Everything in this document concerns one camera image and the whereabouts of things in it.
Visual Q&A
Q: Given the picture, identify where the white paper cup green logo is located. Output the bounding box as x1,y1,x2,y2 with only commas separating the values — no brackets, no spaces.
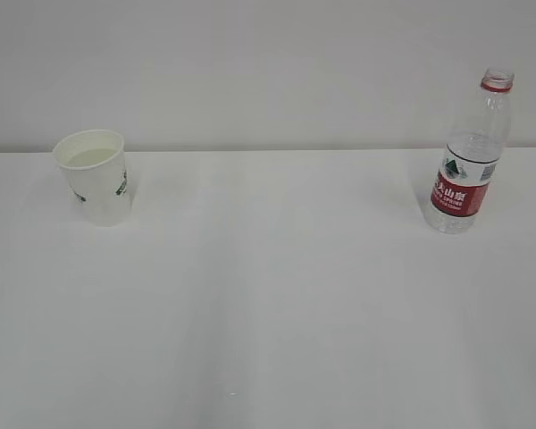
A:
53,130,131,227

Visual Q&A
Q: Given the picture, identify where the clear water bottle red label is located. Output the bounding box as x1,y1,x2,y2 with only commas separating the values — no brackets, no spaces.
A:
424,68,515,234

